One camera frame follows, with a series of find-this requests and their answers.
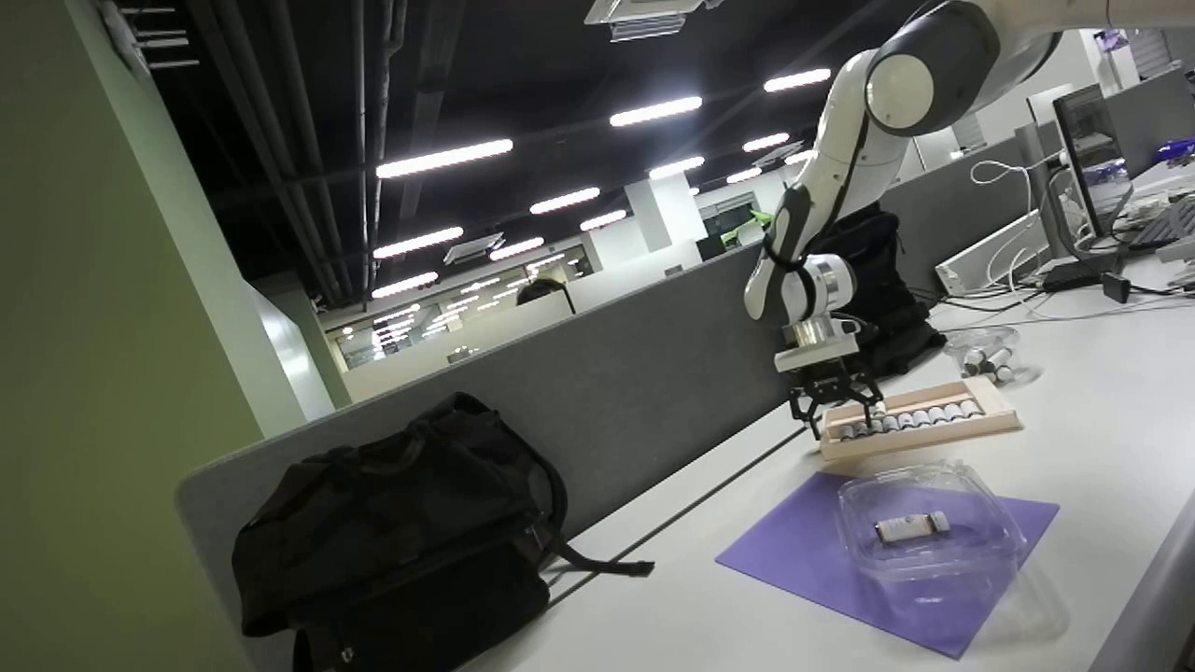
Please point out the row of white bottles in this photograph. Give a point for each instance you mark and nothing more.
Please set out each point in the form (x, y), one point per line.
(905, 420)

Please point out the clear plastic clamshell container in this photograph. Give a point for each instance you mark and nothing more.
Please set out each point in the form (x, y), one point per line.
(966, 583)

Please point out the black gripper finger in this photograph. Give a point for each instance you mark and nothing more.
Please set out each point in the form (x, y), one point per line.
(867, 398)
(805, 408)

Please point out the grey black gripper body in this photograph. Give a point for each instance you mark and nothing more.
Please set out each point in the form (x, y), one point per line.
(818, 352)

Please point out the white power strip box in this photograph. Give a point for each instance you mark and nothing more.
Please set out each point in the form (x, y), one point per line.
(996, 259)

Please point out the black backpack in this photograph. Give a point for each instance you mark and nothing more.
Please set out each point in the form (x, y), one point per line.
(407, 554)
(895, 321)

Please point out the computer monitor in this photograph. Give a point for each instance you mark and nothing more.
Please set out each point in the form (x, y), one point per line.
(1133, 157)

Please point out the small white bottle in container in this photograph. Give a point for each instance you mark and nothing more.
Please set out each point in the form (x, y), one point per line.
(912, 529)

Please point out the black backpack far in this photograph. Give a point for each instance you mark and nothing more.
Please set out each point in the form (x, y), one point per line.
(895, 321)

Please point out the black backpack near left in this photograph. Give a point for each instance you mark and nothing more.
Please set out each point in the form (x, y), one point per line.
(407, 554)

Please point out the wooden compartment box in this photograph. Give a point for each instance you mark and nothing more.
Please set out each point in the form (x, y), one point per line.
(998, 414)

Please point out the grey desk divider panel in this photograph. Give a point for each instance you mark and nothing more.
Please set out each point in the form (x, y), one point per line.
(613, 398)

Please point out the purple paper mat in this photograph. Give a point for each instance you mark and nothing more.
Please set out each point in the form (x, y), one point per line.
(801, 551)

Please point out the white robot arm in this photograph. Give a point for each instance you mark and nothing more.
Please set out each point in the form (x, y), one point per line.
(941, 66)

